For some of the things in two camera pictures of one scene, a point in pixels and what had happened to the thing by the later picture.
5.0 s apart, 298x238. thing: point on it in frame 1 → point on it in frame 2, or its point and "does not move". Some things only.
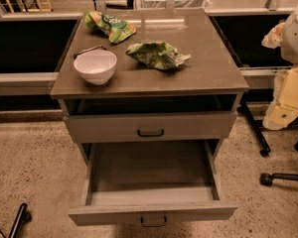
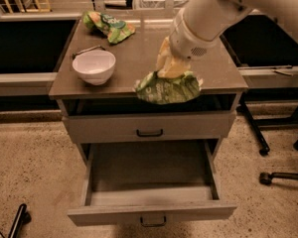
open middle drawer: [152, 181] does not move
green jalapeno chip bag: [158, 54] → [163, 91]
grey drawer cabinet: [149, 96] does not move
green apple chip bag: [108, 25] does not move
